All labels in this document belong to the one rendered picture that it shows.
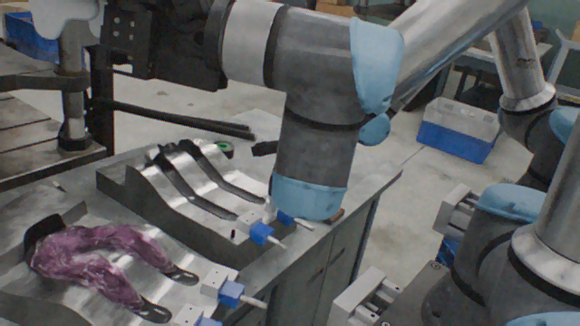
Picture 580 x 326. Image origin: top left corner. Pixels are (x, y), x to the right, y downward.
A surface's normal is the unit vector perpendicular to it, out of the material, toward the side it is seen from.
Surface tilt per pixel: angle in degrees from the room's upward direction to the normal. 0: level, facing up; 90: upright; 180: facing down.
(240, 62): 110
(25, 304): 90
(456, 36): 103
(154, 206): 90
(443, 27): 87
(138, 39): 81
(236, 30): 71
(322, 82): 91
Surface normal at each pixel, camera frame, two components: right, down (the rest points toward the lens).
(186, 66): -0.21, 0.27
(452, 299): -0.84, -0.25
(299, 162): -0.46, 0.33
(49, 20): 0.00, 0.32
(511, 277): -0.99, -0.04
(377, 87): -0.21, 0.52
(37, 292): -0.11, -0.92
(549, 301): -0.70, 0.27
